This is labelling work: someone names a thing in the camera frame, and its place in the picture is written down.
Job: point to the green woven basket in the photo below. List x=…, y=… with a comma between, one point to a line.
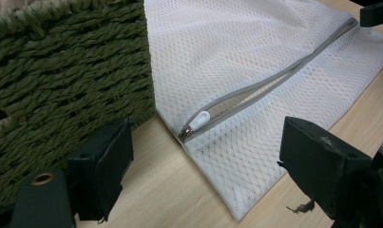
x=65, y=76

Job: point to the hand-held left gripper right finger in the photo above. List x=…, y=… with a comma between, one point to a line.
x=319, y=164

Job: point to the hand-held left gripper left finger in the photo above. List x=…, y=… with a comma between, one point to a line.
x=100, y=171

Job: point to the white mesh laundry bag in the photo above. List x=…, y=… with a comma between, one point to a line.
x=243, y=63

